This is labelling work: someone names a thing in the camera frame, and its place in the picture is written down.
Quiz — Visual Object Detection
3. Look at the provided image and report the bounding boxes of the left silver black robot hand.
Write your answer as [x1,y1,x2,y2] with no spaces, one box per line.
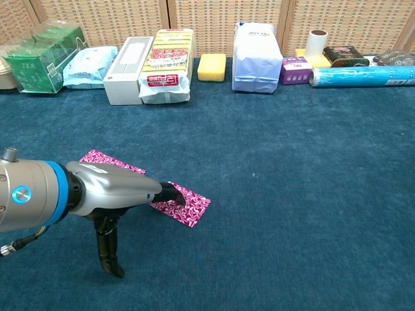
[65,161,187,279]

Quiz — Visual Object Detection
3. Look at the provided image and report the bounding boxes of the pink patterned card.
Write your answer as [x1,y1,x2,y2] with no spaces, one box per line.
[149,181,212,229]
[79,148,147,176]

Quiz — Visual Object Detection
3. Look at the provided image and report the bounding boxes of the yellow sponge multipack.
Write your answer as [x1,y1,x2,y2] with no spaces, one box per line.
[137,28,195,104]

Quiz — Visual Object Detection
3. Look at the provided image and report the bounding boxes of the long white cardboard box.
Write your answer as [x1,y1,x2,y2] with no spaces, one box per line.
[102,36,155,106]

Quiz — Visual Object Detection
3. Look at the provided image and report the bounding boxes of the light blue wet wipes pack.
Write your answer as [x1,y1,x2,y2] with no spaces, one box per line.
[62,45,120,90]

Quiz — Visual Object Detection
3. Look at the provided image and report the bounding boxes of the clear box green tea bags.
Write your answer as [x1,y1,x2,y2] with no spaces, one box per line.
[2,19,89,95]

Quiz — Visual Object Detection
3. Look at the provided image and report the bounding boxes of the teal felt table cover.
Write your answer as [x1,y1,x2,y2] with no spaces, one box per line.
[0,56,415,311]

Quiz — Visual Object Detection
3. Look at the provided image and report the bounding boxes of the beige lidded food container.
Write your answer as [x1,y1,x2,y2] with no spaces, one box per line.
[0,45,19,91]

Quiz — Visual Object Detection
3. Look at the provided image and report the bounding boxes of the white paper bag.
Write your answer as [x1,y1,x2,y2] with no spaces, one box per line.
[231,21,283,94]

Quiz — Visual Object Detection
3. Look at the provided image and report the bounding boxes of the woven bamboo folding screen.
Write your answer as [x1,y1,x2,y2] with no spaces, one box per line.
[0,0,415,58]

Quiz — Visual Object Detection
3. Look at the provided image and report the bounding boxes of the small purple box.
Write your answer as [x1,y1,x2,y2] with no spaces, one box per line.
[280,56,313,86]

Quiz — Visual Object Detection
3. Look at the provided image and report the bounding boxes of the white roll cardboard core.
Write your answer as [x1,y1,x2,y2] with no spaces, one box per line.
[306,29,329,60]

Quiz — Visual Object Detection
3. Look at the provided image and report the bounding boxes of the dark green tin can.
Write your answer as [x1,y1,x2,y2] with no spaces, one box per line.
[322,45,370,68]

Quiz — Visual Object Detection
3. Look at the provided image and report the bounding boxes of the blue cling film roll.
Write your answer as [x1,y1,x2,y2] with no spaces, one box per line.
[309,65,415,89]

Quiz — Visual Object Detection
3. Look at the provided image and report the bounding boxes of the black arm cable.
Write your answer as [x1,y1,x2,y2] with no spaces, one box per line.
[0,225,50,257]

